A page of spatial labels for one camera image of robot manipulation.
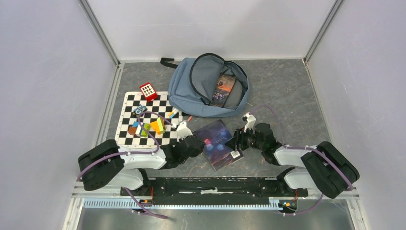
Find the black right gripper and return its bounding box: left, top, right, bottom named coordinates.
left=223, top=125, right=264, bottom=152

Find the dark book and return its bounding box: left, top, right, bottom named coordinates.
left=194, top=119, right=244, bottom=171

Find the dark tale of cities book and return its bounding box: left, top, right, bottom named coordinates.
left=211, top=74, right=236, bottom=107

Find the blue student backpack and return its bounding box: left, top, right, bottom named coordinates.
left=160, top=53, right=250, bottom=118

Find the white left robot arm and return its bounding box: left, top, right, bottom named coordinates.
left=77, top=136, right=205, bottom=195

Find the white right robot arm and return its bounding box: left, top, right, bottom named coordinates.
left=226, top=123, right=360, bottom=199

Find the orange yellow toy block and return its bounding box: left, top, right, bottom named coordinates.
left=150, top=117, right=166, bottom=135

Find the blue tipped white marker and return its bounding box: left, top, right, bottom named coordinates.
left=169, top=111, right=179, bottom=118

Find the green toy block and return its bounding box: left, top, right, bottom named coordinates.
left=139, top=123, right=151, bottom=138

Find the yellow tipped white marker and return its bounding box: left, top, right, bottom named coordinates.
left=169, top=108, right=179, bottom=118

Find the black white chessboard mat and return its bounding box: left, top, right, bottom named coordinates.
left=115, top=92, right=183, bottom=149

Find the blue white toy block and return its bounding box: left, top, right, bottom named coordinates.
left=128, top=121, right=143, bottom=137

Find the blue owl toy figure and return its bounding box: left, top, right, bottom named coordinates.
left=132, top=104, right=147, bottom=118

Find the red white toy block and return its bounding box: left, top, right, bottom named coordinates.
left=139, top=82, right=158, bottom=101

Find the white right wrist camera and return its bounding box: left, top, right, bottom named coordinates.
left=242, top=112, right=256, bottom=132

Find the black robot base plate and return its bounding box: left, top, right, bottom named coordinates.
left=132, top=177, right=308, bottom=205

